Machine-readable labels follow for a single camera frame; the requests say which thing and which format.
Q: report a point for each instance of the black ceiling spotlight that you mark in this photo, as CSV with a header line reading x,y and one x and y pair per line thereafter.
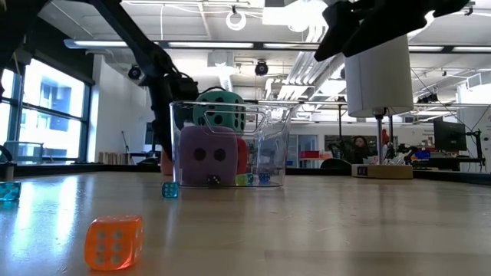
x,y
261,68
134,73

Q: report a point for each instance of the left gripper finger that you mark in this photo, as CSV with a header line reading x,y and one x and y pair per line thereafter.
x,y
163,126

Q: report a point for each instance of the large glass window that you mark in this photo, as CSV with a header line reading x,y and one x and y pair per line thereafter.
x,y
57,115

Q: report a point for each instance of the small orange translucent die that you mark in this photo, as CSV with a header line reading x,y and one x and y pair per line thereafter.
x,y
114,242

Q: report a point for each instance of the black computer monitor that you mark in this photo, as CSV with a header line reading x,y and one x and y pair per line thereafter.
x,y
449,136

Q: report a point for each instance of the short grey post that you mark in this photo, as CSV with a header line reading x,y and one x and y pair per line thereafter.
x,y
10,172

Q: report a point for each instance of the long ceiling light strip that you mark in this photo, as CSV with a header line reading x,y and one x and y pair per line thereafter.
x,y
215,45

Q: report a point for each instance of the row of wooden blocks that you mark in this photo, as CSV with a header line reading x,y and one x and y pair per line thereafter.
x,y
113,158

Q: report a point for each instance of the clear plastic bin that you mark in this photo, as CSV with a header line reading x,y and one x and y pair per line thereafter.
x,y
268,153

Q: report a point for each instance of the small yellow-green translucent die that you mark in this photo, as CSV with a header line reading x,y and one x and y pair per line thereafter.
x,y
241,179

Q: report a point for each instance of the small blue translucent die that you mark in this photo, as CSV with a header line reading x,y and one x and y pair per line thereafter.
x,y
264,177

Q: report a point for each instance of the small black die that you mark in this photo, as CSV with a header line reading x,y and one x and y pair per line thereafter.
x,y
213,180

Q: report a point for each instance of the large red foam die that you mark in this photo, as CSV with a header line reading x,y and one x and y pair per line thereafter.
x,y
242,155

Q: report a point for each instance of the white shade table lamp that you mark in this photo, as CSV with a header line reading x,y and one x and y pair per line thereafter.
x,y
377,84

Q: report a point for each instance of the person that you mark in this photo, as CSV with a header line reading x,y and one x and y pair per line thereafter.
x,y
360,147

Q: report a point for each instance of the large mint green foam die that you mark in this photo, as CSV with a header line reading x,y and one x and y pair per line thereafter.
x,y
226,109

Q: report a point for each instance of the blue box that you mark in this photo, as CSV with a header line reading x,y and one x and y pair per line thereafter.
x,y
424,154

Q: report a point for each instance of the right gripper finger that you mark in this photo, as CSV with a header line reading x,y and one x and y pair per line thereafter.
x,y
337,30
383,28

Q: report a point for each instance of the large pink foam die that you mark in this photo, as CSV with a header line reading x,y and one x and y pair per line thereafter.
x,y
165,166

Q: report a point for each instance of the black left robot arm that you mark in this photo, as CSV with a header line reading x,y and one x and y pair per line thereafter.
x,y
130,38

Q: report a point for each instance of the red box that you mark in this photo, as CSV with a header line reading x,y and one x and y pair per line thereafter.
x,y
309,154

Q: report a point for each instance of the large purple foam die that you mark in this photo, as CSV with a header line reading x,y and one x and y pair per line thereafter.
x,y
207,168

